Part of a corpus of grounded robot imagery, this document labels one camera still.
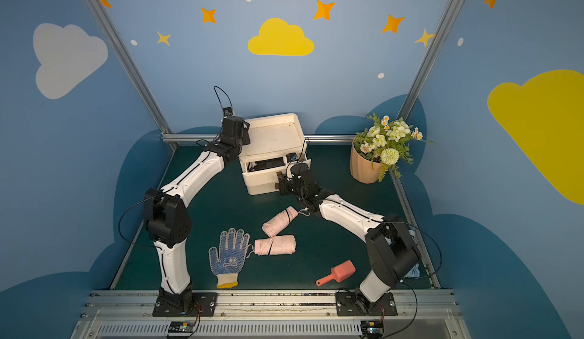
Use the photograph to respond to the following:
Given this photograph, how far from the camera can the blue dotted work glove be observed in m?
0.80

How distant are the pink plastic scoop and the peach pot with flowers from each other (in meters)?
0.37

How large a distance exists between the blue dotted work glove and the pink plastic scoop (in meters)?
0.30

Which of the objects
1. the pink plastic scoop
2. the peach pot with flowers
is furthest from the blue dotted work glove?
the peach pot with flowers

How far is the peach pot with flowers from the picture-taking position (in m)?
0.84

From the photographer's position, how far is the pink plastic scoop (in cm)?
81
